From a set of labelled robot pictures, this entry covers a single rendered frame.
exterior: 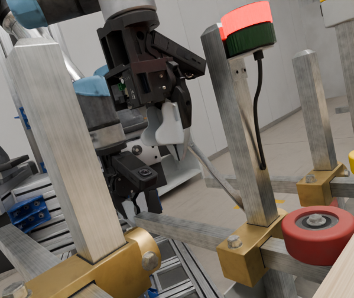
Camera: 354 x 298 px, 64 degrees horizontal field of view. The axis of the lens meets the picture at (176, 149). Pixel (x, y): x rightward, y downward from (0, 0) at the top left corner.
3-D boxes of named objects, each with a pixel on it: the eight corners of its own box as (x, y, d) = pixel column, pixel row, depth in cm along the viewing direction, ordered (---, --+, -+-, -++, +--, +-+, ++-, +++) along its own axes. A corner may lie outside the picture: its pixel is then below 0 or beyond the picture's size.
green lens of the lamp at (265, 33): (220, 59, 37) (216, 42, 37) (246, 54, 41) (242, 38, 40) (260, 44, 32) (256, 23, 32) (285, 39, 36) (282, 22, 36)
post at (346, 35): (360, 191, 79) (331, 26, 72) (366, 184, 83) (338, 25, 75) (380, 192, 76) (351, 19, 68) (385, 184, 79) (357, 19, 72)
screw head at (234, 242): (224, 247, 40) (222, 239, 40) (233, 239, 41) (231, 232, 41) (236, 250, 38) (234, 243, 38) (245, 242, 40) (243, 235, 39)
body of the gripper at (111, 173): (128, 187, 73) (114, 142, 71) (148, 189, 66) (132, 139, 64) (102, 200, 68) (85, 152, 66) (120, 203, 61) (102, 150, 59)
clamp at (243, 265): (223, 277, 41) (214, 246, 41) (270, 231, 50) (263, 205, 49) (256, 290, 37) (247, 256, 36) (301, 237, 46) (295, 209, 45)
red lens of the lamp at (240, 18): (215, 39, 37) (211, 22, 36) (242, 36, 40) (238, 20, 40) (255, 21, 32) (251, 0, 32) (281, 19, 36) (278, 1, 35)
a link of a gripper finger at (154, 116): (146, 171, 44) (127, 113, 42) (173, 158, 48) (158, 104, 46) (158, 171, 42) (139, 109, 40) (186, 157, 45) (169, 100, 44)
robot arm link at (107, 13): (131, 1, 45) (163, -26, 38) (139, 31, 45) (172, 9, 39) (87, 1, 40) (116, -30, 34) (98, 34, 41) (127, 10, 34)
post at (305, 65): (334, 267, 64) (290, 54, 56) (339, 259, 67) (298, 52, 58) (351, 272, 62) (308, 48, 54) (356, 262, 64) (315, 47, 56)
